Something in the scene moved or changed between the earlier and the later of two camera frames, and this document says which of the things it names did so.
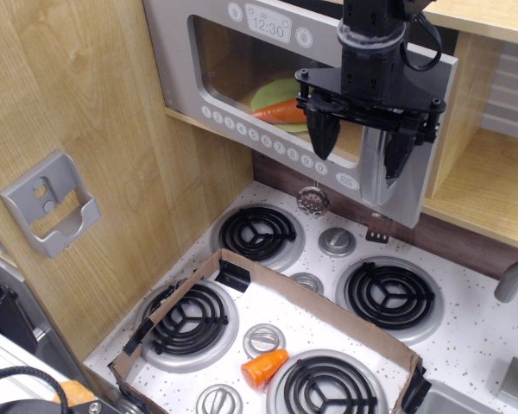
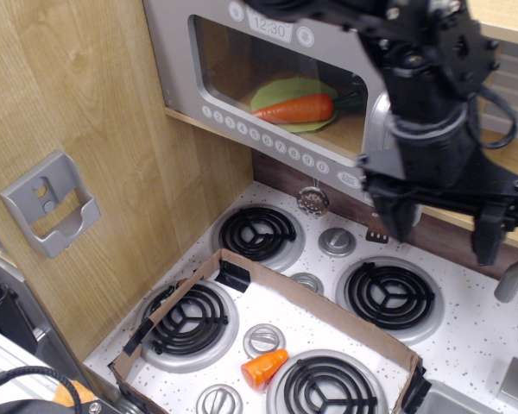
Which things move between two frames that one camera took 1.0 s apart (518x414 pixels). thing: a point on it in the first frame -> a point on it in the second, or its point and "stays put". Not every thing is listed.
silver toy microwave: (235, 62) stays put
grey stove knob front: (219, 398) stays put
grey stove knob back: (337, 242) stays put
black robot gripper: (372, 87) -> (442, 163)
